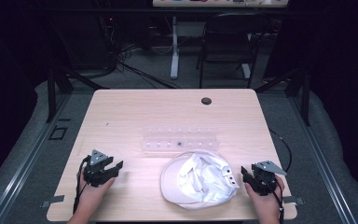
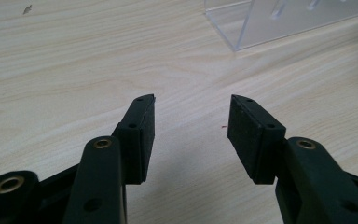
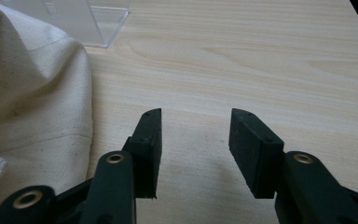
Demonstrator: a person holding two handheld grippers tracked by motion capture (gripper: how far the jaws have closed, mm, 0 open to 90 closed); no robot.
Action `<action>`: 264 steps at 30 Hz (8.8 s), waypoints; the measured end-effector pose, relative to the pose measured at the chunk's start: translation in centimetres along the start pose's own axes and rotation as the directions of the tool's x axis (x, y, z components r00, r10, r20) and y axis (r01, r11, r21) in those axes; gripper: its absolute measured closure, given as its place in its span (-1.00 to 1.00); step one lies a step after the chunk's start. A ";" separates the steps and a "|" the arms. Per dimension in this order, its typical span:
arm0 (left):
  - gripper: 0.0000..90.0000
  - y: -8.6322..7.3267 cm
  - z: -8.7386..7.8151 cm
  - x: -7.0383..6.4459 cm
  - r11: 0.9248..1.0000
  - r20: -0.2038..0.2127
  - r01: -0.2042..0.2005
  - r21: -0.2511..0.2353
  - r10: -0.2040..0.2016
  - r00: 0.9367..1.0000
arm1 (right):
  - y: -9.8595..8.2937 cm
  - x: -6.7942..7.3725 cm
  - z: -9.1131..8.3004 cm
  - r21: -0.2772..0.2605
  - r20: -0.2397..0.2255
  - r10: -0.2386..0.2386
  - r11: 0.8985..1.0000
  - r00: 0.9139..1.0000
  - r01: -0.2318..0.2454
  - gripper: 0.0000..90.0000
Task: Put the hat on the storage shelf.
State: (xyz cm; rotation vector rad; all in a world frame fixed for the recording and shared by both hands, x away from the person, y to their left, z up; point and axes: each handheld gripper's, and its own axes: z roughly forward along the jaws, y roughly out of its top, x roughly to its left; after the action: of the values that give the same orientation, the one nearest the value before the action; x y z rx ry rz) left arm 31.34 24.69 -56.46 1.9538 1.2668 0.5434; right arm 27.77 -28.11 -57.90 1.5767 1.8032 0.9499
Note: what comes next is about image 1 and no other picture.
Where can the black table grommet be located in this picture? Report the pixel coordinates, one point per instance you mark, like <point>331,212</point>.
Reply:
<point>206,100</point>

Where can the black metal stand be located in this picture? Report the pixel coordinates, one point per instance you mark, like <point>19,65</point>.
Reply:
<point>305,96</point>
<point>52,93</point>

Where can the background desk top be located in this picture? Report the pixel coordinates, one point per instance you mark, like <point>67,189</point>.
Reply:
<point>220,3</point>

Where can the person's left hand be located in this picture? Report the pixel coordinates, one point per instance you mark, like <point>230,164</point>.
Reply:
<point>94,194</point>

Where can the white desk leg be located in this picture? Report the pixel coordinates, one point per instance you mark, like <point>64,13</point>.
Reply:
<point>174,56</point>

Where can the white cap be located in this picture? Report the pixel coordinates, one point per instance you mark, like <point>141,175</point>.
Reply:
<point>199,180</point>

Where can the clear acrylic rack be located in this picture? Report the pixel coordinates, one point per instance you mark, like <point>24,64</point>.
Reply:
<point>180,140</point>

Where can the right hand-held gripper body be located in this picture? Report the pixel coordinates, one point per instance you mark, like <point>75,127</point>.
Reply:
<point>264,177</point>

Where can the person's right hand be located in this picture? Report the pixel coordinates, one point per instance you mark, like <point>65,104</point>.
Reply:
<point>264,203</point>

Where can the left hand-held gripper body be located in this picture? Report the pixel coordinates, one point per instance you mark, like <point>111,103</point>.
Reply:
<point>97,169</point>

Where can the black chair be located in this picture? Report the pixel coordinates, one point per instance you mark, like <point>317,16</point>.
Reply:
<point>230,46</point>

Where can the grey metal bracket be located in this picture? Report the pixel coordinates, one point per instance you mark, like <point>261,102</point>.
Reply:
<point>52,200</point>
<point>293,200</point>

